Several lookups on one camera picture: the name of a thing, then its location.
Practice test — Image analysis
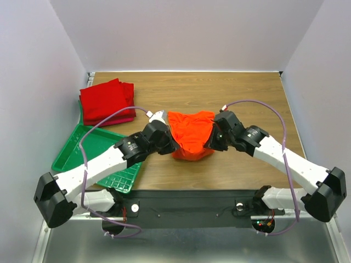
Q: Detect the orange t shirt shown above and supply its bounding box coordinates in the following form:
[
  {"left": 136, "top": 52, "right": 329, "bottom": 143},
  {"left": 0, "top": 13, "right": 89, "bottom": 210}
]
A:
[{"left": 168, "top": 111, "right": 215, "bottom": 161}]

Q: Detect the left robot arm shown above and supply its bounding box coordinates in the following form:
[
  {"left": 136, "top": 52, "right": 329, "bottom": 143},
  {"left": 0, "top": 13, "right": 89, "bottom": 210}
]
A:
[{"left": 33, "top": 120, "right": 179, "bottom": 228}]

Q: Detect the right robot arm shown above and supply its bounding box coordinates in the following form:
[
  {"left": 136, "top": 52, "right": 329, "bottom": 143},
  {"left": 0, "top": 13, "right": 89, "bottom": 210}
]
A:
[{"left": 205, "top": 111, "right": 347, "bottom": 222}]

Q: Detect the folded dark red t shirt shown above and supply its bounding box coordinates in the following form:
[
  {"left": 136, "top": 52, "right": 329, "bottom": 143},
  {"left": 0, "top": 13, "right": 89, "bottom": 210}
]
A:
[{"left": 80, "top": 93, "right": 136, "bottom": 127}]

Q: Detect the green plastic tray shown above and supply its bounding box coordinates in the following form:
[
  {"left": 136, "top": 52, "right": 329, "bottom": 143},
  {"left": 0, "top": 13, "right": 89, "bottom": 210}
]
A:
[{"left": 52, "top": 113, "right": 141, "bottom": 193}]

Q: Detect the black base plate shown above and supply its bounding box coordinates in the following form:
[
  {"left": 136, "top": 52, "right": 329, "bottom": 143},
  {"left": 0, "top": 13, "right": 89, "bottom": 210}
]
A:
[{"left": 103, "top": 190, "right": 284, "bottom": 228}]

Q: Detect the aluminium frame rail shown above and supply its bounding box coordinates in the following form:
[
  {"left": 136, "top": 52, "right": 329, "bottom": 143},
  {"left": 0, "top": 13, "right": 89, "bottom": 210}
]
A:
[{"left": 33, "top": 210, "right": 349, "bottom": 262}]

